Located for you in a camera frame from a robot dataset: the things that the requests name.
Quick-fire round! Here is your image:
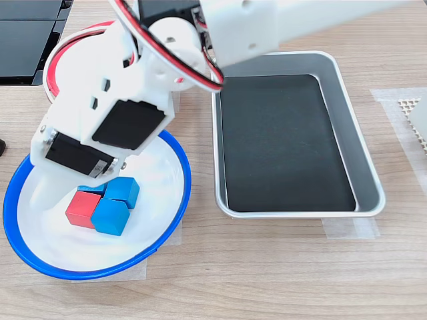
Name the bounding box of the red cube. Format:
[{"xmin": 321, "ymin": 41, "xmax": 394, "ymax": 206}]
[{"xmin": 65, "ymin": 191, "xmax": 102, "ymax": 230}]

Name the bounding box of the blue cube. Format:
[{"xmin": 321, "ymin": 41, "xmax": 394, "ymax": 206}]
[
  {"xmin": 90, "ymin": 198, "xmax": 129, "ymax": 237},
  {"xmin": 76, "ymin": 182, "xmax": 108, "ymax": 195},
  {"xmin": 105, "ymin": 177, "xmax": 141, "ymax": 211}
]

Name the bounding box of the red-rimmed white plate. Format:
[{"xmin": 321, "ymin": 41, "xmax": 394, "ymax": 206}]
[{"xmin": 42, "ymin": 20, "xmax": 116, "ymax": 104}]

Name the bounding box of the blue-rimmed white plate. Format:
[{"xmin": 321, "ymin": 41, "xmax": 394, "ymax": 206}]
[{"xmin": 2, "ymin": 128, "xmax": 193, "ymax": 280}]

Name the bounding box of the black glossy panel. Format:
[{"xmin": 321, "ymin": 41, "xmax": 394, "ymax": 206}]
[
  {"xmin": 0, "ymin": 19, "xmax": 67, "ymax": 87},
  {"xmin": 0, "ymin": 0, "xmax": 75, "ymax": 21}
]

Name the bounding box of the black tray mat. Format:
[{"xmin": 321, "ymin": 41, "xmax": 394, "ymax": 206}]
[{"xmin": 219, "ymin": 73, "xmax": 357, "ymax": 213}]

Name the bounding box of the steel tray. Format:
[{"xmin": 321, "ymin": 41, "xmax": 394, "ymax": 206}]
[{"xmin": 210, "ymin": 50, "xmax": 387, "ymax": 220}]

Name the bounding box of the red white black servo cable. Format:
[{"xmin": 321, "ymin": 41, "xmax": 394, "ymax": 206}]
[{"xmin": 108, "ymin": 0, "xmax": 224, "ymax": 93}]

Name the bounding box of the pale perforated base plate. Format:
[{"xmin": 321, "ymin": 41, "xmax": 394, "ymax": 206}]
[{"xmin": 398, "ymin": 95, "xmax": 427, "ymax": 157}]

